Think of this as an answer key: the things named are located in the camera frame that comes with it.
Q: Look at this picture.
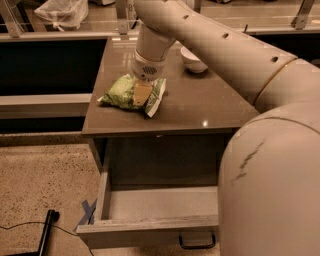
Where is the blue tape cross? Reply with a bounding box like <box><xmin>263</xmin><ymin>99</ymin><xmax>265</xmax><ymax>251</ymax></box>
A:
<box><xmin>75</xmin><ymin>200</ymin><xmax>97</xmax><ymax>229</ymax></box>

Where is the white ceramic bowl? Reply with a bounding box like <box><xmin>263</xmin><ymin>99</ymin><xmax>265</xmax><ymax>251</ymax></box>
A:
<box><xmin>180</xmin><ymin>47</ymin><xmax>208</xmax><ymax>73</ymax></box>

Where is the grey cabinet with glossy top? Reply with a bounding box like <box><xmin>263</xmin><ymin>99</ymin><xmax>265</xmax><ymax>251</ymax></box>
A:
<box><xmin>82</xmin><ymin>40</ymin><xmax>257</xmax><ymax>174</ymax></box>

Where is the white plastic bag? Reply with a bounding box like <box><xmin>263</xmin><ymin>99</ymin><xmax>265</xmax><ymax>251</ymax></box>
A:
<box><xmin>34</xmin><ymin>0</ymin><xmax>89</xmax><ymax>31</ymax></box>

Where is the black stand on floor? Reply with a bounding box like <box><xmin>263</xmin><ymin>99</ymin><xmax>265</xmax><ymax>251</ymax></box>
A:
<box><xmin>10</xmin><ymin>210</ymin><xmax>60</xmax><ymax>256</ymax></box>

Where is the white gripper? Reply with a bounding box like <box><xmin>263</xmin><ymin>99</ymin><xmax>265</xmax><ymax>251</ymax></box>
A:
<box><xmin>132</xmin><ymin>51</ymin><xmax>165</xmax><ymax>106</ymax></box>

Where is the open grey top drawer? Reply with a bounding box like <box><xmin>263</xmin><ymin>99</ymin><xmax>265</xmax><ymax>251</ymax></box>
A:
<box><xmin>76</xmin><ymin>165</ymin><xmax>218</xmax><ymax>249</ymax></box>

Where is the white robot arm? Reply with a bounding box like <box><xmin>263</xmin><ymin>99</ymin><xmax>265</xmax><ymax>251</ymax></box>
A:
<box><xmin>134</xmin><ymin>0</ymin><xmax>320</xmax><ymax>256</ymax></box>

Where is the metal railing post left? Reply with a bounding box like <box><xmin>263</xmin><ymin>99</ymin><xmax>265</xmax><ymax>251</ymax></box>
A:
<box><xmin>0</xmin><ymin>0</ymin><xmax>23</xmax><ymax>38</ymax></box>

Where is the black drawer handle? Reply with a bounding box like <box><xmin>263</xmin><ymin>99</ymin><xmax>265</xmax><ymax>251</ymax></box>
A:
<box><xmin>178</xmin><ymin>235</ymin><xmax>216</xmax><ymax>250</ymax></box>

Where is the metal railing post right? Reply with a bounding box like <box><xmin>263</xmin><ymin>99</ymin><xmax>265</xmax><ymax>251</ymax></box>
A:
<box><xmin>291</xmin><ymin>0</ymin><xmax>315</xmax><ymax>30</ymax></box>

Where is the green jalapeno chip bag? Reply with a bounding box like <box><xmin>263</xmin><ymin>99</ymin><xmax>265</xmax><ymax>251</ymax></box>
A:
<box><xmin>98</xmin><ymin>74</ymin><xmax>166</xmax><ymax>118</ymax></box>

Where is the thin black floor cable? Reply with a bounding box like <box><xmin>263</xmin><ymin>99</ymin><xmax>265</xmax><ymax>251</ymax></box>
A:
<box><xmin>0</xmin><ymin>221</ymin><xmax>95</xmax><ymax>256</ymax></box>

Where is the metal railing post centre-left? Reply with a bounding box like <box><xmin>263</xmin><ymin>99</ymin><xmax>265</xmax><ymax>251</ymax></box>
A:
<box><xmin>115</xmin><ymin>0</ymin><xmax>128</xmax><ymax>35</ymax></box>

